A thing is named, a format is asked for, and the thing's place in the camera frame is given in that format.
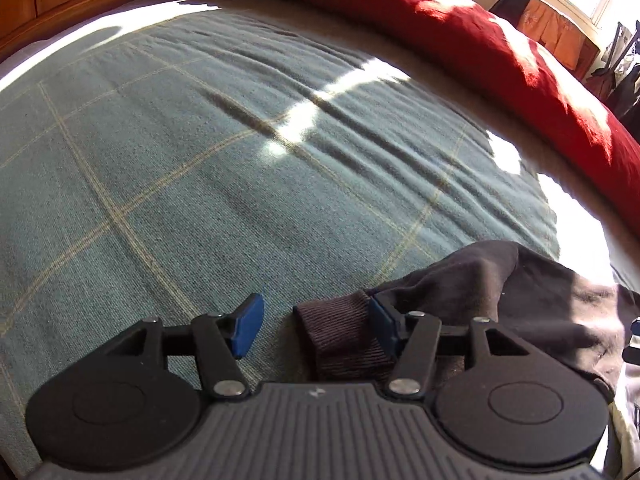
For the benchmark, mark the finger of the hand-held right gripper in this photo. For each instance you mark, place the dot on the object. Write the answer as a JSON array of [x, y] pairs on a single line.
[[636, 326]]

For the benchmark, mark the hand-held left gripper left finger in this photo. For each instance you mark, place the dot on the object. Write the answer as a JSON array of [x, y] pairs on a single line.
[[250, 322]]

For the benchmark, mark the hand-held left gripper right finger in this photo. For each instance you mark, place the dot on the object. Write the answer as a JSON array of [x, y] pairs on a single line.
[[382, 327]]

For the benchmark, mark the white sweatshirt with dark sleeves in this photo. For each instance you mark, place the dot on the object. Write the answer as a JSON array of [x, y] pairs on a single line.
[[525, 290]]

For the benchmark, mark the teal plaid blanket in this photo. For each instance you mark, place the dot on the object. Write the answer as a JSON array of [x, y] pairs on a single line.
[[200, 160]]

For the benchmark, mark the red pillow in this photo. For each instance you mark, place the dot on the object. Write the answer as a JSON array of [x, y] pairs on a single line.
[[450, 35]]

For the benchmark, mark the orange hanging fabric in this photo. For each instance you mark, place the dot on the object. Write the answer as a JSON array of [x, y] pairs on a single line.
[[555, 30]]

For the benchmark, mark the dark hanging garment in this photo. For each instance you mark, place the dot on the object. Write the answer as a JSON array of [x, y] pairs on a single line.
[[510, 2]]

